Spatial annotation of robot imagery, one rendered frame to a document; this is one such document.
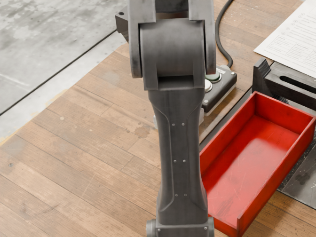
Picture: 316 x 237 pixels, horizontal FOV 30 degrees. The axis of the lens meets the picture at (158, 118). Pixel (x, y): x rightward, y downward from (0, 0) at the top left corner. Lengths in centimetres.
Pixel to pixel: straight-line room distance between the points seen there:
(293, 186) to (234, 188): 10
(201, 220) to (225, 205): 21
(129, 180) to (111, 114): 17
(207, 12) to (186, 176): 20
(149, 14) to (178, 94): 9
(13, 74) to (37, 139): 161
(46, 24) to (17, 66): 32
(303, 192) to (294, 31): 42
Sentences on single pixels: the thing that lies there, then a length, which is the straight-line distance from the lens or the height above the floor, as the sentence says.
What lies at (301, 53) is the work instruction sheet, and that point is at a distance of 124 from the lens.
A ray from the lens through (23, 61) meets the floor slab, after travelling 275.
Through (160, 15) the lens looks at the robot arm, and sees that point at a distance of 90.
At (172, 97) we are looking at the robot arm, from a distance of 64.
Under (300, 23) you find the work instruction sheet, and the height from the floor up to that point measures 90.
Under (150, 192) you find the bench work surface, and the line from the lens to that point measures 98.
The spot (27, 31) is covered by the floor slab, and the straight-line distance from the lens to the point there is 292.
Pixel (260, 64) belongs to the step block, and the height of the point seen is 99.
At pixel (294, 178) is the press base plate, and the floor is 90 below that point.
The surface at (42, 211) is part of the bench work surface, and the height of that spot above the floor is 90.
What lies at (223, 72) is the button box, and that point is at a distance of 114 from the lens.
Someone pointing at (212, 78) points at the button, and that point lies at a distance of 111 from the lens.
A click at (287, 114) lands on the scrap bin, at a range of 105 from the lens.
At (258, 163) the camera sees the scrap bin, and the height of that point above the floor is 90.
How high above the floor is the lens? 168
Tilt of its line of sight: 45 degrees down
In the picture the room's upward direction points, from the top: 5 degrees counter-clockwise
